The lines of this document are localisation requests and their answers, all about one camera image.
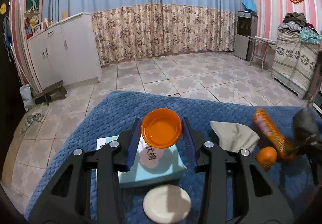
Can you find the dark grey bag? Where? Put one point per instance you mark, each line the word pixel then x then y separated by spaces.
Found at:
pixel 304 125

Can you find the pile of clothes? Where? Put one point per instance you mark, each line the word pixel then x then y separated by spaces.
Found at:
pixel 296 24

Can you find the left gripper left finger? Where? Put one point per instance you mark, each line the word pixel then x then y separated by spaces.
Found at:
pixel 86 188

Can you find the small folding table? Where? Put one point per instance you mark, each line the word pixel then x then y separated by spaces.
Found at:
pixel 259 49

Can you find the orange tangerine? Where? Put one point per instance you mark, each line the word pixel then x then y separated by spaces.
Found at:
pixel 266 157

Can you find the blue and floral curtain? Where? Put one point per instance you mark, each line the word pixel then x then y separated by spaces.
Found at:
pixel 127 29

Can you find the blue textured rug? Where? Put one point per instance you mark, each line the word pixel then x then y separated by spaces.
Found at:
pixel 117 112

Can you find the patterned covered cabinet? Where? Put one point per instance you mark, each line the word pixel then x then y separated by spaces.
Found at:
pixel 294 62

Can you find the rag on floor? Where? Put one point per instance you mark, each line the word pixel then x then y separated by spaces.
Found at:
pixel 35 117

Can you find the blue bag on dispenser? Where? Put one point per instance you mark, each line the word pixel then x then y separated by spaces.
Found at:
pixel 249 6

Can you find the orange snack wrapper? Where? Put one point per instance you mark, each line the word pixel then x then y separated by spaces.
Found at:
pixel 270 131

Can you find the small wooden stool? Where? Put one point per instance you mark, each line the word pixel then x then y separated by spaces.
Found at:
pixel 51 93

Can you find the light blue tissue box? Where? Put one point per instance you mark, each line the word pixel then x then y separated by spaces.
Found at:
pixel 152 166

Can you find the orange plastic bowl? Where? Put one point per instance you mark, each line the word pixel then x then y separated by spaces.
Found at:
pixel 161 128

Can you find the white cabinet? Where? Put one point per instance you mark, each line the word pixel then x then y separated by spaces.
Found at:
pixel 66 51

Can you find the beige folded cloth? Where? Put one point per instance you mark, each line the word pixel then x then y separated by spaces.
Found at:
pixel 234 137

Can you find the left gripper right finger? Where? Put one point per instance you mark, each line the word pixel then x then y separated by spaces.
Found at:
pixel 236 188

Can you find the grey water dispenser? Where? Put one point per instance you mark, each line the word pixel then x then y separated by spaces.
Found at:
pixel 247 24

